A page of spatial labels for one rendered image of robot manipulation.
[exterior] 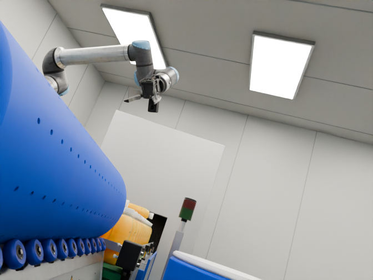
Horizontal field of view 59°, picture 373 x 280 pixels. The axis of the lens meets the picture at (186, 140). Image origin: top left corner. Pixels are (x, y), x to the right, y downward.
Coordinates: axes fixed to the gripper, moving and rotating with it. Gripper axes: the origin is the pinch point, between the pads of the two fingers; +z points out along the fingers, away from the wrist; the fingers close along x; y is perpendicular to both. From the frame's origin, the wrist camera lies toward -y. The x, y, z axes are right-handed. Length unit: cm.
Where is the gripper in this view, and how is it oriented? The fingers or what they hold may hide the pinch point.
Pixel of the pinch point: (139, 103)
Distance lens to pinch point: 142.5
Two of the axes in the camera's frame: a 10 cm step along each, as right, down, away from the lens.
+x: 9.3, 0.9, -3.5
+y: -0.8, -8.9, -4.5
